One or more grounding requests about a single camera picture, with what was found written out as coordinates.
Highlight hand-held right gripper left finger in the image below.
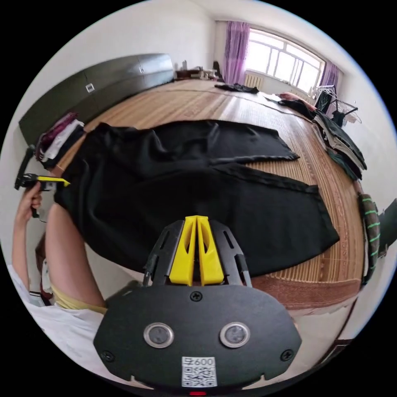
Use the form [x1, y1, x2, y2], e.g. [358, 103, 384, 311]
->
[170, 215, 198, 286]

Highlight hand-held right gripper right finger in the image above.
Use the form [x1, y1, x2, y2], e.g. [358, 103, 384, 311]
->
[197, 216, 225, 286]

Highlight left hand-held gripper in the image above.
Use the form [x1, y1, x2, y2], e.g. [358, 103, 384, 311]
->
[14, 173, 72, 218]

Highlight black pants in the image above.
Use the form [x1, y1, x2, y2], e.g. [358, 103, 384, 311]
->
[53, 119, 340, 279]

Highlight person's right forearm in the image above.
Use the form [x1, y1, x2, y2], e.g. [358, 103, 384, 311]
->
[45, 203, 108, 311]

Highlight person's left forearm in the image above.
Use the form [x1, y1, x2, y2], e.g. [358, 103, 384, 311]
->
[11, 214, 35, 291]

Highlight person's left hand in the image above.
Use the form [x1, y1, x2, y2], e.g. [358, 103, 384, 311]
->
[15, 182, 43, 222]

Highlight pile of clothes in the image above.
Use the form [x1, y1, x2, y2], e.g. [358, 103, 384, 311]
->
[310, 108, 369, 181]
[35, 111, 86, 170]

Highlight dark long cupboard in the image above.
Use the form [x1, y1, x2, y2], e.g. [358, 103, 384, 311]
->
[18, 53, 175, 144]

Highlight bed with woven mat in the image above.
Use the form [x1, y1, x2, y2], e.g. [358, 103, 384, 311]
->
[55, 78, 366, 311]

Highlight person's body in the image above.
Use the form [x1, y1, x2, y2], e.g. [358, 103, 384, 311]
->
[5, 232, 131, 385]

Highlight dark green-striped garment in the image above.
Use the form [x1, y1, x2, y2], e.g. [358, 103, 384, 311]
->
[357, 193, 388, 287]

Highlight black garment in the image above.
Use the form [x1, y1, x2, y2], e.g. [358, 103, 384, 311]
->
[214, 83, 260, 95]

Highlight dark wooden desk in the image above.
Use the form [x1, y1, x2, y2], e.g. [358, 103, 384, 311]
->
[175, 60, 225, 82]

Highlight pink and dark clothes heap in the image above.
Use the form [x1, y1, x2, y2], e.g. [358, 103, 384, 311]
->
[263, 91, 318, 120]

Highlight white radiator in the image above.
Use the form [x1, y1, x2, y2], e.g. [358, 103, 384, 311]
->
[243, 74, 265, 89]

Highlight clothes drying rack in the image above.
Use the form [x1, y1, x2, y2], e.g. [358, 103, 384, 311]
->
[312, 85, 363, 126]

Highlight purple curtain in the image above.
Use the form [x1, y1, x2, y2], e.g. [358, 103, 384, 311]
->
[319, 62, 340, 91]
[223, 21, 251, 85]

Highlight window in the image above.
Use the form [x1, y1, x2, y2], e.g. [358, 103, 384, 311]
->
[245, 28, 327, 88]

